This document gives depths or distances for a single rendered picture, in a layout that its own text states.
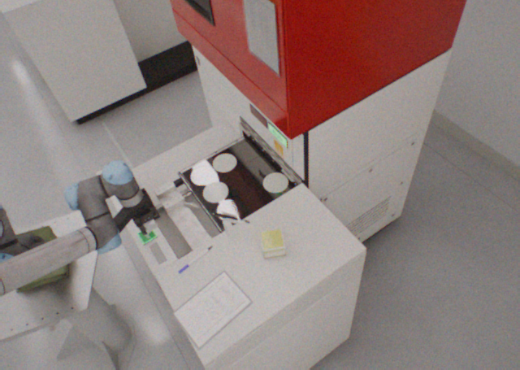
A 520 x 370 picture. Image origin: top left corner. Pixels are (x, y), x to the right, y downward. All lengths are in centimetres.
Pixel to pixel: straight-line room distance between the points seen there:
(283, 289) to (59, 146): 249
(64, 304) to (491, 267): 210
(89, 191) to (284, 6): 74
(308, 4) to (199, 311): 93
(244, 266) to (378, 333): 112
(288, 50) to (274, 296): 74
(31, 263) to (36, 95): 296
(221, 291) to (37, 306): 70
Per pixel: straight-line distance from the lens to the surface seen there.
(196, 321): 140
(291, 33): 116
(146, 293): 260
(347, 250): 147
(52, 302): 179
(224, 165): 179
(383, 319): 243
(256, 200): 166
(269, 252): 141
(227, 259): 147
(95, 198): 134
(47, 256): 127
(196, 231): 165
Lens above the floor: 226
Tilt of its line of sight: 51 degrees down
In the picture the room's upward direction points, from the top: 8 degrees counter-clockwise
